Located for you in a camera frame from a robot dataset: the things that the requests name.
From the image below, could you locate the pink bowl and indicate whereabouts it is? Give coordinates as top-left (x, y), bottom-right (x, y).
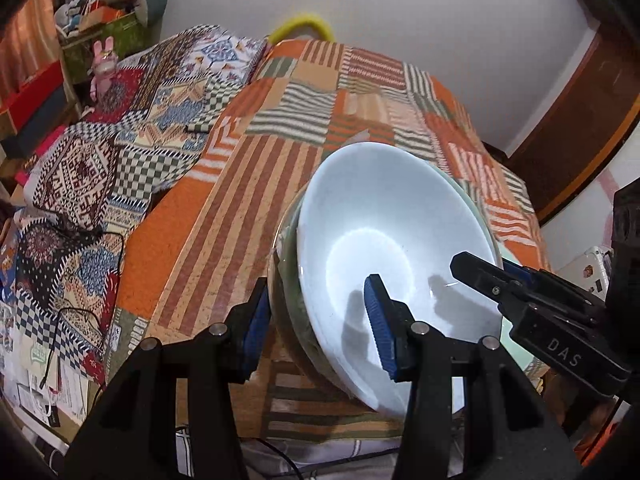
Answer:
top-left (267, 195), bottom-right (401, 418)

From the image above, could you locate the yellow ring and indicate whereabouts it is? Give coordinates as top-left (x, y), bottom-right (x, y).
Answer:
top-left (267, 11), bottom-right (335, 45)

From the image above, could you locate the pink rabbit toy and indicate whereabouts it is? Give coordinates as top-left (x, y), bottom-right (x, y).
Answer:
top-left (89, 37), bottom-right (121, 98)

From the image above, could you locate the red box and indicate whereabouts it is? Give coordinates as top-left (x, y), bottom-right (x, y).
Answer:
top-left (0, 60), bottom-right (66, 133)

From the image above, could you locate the wooden door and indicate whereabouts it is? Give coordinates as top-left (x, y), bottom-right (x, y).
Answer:
top-left (505, 25), bottom-right (640, 221)

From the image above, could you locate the black cable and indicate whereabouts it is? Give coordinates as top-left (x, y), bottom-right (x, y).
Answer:
top-left (39, 214), bottom-right (127, 392)

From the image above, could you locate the green bowl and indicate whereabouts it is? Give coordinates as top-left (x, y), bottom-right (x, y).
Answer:
top-left (276, 160), bottom-right (506, 406)

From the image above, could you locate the white case with stickers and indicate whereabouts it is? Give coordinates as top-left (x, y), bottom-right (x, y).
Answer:
top-left (555, 245), bottom-right (613, 296)

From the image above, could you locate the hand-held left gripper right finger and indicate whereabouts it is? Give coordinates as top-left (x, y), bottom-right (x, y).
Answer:
top-left (363, 274), bottom-right (583, 480)

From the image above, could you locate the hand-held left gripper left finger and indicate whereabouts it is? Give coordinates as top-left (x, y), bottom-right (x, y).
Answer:
top-left (62, 276), bottom-right (273, 480)

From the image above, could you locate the orange box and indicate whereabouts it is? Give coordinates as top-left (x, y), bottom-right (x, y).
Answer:
top-left (80, 5), bottom-right (126, 28)

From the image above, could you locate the sliding door with heart stickers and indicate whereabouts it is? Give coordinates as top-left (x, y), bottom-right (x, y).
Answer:
top-left (537, 130), bottom-right (640, 286)

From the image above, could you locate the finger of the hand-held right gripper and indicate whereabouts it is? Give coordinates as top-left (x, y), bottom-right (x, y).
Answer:
top-left (500, 257), bottom-right (608, 311)
top-left (449, 251), bottom-right (551, 326)

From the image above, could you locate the brown curtain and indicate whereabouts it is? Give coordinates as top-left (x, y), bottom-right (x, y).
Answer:
top-left (0, 0), bottom-right (63, 106)

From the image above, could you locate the stack of papers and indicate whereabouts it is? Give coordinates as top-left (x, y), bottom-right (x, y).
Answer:
top-left (0, 305), bottom-right (106, 441)

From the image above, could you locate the striped patchwork blanket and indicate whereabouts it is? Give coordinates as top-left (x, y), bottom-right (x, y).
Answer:
top-left (105, 39), bottom-right (551, 441)

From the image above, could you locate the white bowl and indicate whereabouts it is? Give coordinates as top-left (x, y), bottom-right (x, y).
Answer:
top-left (296, 142), bottom-right (503, 418)

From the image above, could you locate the green box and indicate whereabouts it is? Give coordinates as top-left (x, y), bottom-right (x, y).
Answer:
top-left (61, 14), bottom-right (151, 83)

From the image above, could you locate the patterned quilt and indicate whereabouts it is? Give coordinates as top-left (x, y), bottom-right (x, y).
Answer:
top-left (0, 24), bottom-right (271, 386)

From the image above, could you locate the dark storage box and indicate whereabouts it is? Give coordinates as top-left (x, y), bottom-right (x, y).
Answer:
top-left (7, 92), bottom-right (81, 161)

